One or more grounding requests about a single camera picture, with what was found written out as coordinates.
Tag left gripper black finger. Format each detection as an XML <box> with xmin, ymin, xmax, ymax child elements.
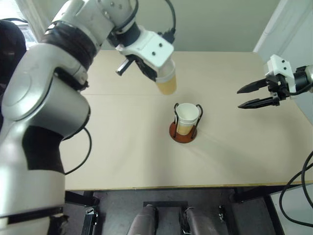
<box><xmin>136</xmin><ymin>60</ymin><xmax>157</xmax><ymax>82</ymax></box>

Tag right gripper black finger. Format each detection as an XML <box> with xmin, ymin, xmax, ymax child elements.
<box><xmin>236</xmin><ymin>78</ymin><xmax>270</xmax><ymax>95</ymax></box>
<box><xmin>237</xmin><ymin>97</ymin><xmax>281</xmax><ymax>110</ymax></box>

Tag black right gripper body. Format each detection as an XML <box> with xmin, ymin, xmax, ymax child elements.
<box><xmin>265</xmin><ymin>74</ymin><xmax>291</xmax><ymax>101</ymax></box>

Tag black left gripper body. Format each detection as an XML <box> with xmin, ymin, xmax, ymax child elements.
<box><xmin>115</xmin><ymin>54</ymin><xmax>147</xmax><ymax>76</ymax></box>

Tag orange white ribbed paper cup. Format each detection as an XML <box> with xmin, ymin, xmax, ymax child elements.
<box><xmin>177</xmin><ymin>118</ymin><xmax>198</xmax><ymax>136</ymax></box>
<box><xmin>156</xmin><ymin>60</ymin><xmax>177</xmax><ymax>96</ymax></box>
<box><xmin>176</xmin><ymin>103</ymin><xmax>200</xmax><ymax>122</ymax></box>

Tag white partition panel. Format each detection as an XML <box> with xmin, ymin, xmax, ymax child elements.
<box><xmin>253</xmin><ymin>0</ymin><xmax>313</xmax><ymax>74</ymax></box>

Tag window with blinds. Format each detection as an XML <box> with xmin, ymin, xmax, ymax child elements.
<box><xmin>14</xmin><ymin>0</ymin><xmax>44</xmax><ymax>45</ymax></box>

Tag dark chair back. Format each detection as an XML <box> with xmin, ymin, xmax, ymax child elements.
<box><xmin>0</xmin><ymin>19</ymin><xmax>27</xmax><ymax>128</ymax></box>

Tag dark grey rounded shape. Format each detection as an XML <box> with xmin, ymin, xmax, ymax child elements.
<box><xmin>182</xmin><ymin>207</ymin><xmax>221</xmax><ymax>235</ymax></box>
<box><xmin>127</xmin><ymin>204</ymin><xmax>157</xmax><ymax>235</ymax></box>

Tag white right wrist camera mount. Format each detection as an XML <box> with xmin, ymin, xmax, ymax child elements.
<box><xmin>264</xmin><ymin>54</ymin><xmax>298</xmax><ymax>85</ymax></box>

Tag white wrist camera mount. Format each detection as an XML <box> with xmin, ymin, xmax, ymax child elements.
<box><xmin>264</xmin><ymin>54</ymin><xmax>298</xmax><ymax>85</ymax></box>
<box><xmin>115</xmin><ymin>28</ymin><xmax>175</xmax><ymax>68</ymax></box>

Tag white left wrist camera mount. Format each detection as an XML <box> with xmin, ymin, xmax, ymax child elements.
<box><xmin>115</xmin><ymin>28</ymin><xmax>175</xmax><ymax>68</ymax></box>

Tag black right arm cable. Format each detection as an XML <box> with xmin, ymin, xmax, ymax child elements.
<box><xmin>279</xmin><ymin>149</ymin><xmax>313</xmax><ymax>229</ymax></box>
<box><xmin>287</xmin><ymin>83</ymin><xmax>313</xmax><ymax>96</ymax></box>

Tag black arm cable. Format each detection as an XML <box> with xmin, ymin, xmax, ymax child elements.
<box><xmin>64</xmin><ymin>126</ymin><xmax>93</xmax><ymax>175</ymax></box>
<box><xmin>287</xmin><ymin>83</ymin><xmax>313</xmax><ymax>96</ymax></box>
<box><xmin>279</xmin><ymin>149</ymin><xmax>313</xmax><ymax>229</ymax></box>
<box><xmin>156</xmin><ymin>0</ymin><xmax>177</xmax><ymax>45</ymax></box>

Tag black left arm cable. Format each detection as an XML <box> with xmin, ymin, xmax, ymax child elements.
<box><xmin>156</xmin><ymin>0</ymin><xmax>177</xmax><ymax>45</ymax></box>
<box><xmin>64</xmin><ymin>126</ymin><xmax>93</xmax><ymax>175</ymax></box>

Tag brown wire cup holder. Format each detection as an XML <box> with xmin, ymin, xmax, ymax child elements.
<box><xmin>169</xmin><ymin>103</ymin><xmax>203</xmax><ymax>144</ymax></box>

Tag black floor base plate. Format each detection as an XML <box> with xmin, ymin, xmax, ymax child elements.
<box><xmin>143</xmin><ymin>200</ymin><xmax>189</xmax><ymax>235</ymax></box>

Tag black table frame leg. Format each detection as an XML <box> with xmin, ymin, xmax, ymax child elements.
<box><xmin>64</xmin><ymin>190</ymin><xmax>100</xmax><ymax>235</ymax></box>

